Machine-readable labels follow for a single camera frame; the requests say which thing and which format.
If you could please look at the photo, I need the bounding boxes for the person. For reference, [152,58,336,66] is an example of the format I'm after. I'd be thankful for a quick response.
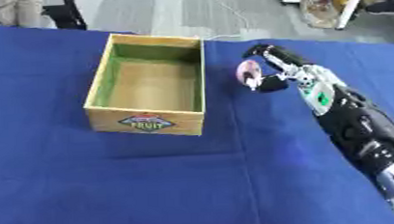
[0,0,47,31]

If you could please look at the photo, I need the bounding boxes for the black chair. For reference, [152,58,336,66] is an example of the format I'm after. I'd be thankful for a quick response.
[41,0,90,33]

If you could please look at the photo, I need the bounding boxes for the pink round toy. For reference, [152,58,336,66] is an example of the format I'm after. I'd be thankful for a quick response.
[235,58,266,93]

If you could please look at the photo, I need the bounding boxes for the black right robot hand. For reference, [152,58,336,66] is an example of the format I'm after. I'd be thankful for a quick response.
[241,42,315,95]

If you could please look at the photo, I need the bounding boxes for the tan cardboard box green inside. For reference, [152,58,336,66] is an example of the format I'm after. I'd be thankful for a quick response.
[79,28,211,143]

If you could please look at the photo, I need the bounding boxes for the white cable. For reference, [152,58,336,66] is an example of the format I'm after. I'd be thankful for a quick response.
[192,0,253,42]

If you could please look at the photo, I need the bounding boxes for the clear plastic bag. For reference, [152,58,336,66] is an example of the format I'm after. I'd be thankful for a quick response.
[297,0,346,31]

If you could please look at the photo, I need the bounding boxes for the white table leg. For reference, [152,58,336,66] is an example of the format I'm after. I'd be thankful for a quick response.
[333,0,376,31]

